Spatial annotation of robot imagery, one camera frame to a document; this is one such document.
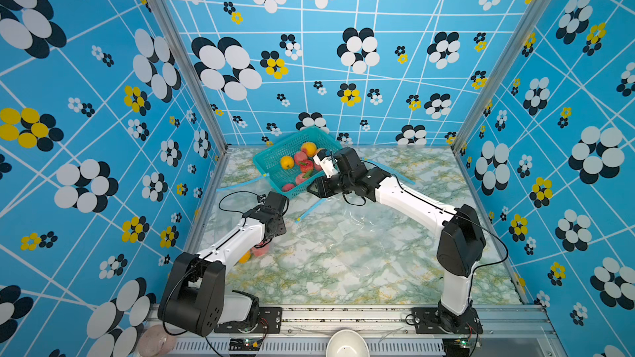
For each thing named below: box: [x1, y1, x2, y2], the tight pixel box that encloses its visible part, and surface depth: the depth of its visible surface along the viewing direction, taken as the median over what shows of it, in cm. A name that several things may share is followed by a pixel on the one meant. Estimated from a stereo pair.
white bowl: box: [325, 328, 371, 357], surface depth 69 cm
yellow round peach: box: [280, 155, 296, 171], surface depth 111 cm
